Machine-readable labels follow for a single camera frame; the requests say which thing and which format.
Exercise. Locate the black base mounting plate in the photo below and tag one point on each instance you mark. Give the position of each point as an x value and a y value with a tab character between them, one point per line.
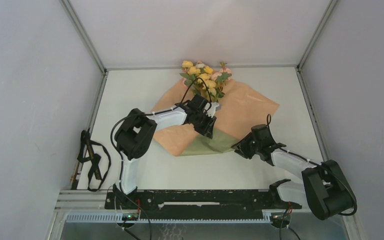
188	212

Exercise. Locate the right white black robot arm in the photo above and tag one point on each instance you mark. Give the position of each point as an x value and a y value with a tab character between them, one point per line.
322	187

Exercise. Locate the white slotted cable duct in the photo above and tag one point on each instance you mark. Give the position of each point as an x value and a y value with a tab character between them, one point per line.
112	217

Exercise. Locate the white pink flower stem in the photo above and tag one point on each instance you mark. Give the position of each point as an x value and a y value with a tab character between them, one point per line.
195	75

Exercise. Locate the aluminium frame rail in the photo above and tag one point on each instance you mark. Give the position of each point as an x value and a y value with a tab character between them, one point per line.
154	200

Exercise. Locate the yellow flower stem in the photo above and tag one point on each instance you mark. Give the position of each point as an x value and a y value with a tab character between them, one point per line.
210	86

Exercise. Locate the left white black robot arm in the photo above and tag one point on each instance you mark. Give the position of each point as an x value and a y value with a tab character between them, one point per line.
131	136

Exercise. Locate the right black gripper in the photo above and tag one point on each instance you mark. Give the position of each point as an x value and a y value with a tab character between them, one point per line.
241	146

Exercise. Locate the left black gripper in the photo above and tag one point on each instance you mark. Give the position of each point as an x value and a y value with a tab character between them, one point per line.
207	130

